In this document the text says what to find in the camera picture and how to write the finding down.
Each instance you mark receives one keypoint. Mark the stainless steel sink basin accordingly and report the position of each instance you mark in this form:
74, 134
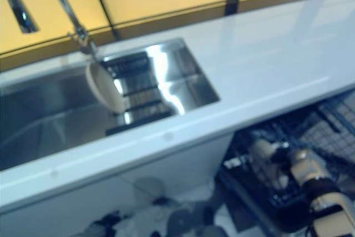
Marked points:
55, 109

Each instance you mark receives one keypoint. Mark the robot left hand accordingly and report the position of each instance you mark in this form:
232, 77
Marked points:
102, 224

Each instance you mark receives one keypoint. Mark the black slatted sink drying rack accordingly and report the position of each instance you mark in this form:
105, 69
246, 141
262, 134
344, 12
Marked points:
141, 95

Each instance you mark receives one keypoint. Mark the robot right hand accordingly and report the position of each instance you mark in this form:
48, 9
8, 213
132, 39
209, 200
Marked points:
278, 155

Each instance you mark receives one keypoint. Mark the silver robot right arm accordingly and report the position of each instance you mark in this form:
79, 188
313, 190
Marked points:
305, 165

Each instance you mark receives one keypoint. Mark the chrome pull-down kitchen faucet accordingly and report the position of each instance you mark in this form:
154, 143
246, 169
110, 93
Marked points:
63, 6

